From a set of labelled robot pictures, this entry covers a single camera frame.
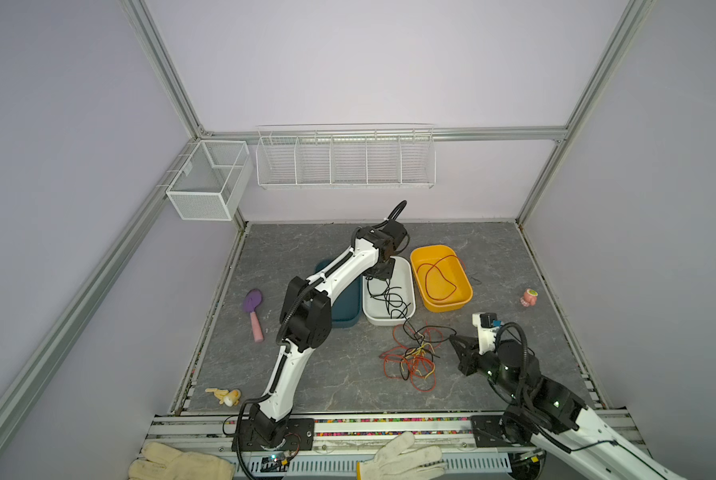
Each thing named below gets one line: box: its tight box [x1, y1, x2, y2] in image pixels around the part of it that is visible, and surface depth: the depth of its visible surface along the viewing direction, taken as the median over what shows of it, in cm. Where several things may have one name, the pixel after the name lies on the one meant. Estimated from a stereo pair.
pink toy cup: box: [520, 288, 539, 307], surface depth 96 cm
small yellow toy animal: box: [204, 388, 242, 407], surface depth 80 cm
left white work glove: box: [128, 442, 236, 480], surface depth 71 cm
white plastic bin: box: [362, 256, 416, 326], surface depth 99 cm
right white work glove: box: [356, 432, 445, 480], surface depth 71 cm
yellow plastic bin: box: [410, 245, 473, 313], surface depth 105 cm
